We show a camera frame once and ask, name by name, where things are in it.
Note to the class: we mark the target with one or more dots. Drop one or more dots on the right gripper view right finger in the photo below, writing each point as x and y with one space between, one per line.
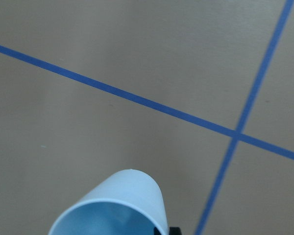
174 231

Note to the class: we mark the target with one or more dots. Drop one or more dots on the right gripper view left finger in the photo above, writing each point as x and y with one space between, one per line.
156 231

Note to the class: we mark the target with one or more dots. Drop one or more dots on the light blue cup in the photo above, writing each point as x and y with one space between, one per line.
128 202

